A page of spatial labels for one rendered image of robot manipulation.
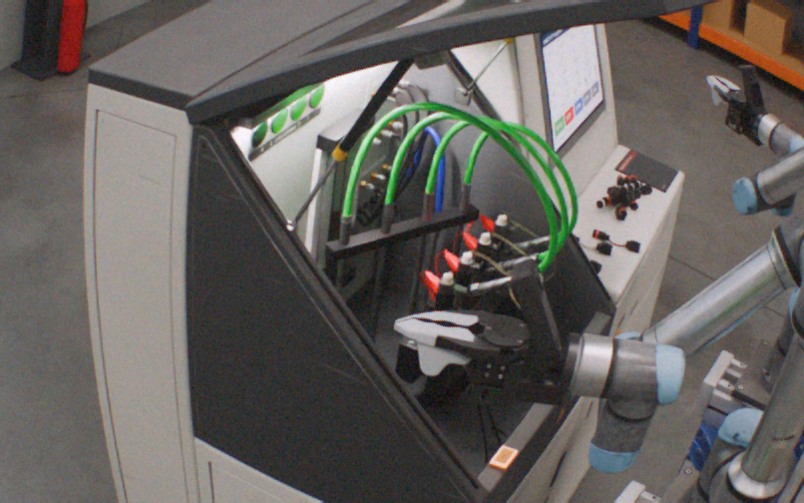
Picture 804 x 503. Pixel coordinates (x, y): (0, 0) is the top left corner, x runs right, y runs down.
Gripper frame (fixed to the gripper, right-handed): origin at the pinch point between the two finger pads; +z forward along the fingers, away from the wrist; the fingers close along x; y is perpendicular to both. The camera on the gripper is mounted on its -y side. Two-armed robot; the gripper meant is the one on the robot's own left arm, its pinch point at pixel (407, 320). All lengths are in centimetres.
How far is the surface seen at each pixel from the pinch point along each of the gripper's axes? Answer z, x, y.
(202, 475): 38, 50, 71
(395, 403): 1.8, 32.2, 31.2
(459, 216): -1, 90, 24
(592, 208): -30, 128, 31
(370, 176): 17, 98, 22
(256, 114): 31, 47, -5
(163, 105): 46, 42, -7
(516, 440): -19, 48, 45
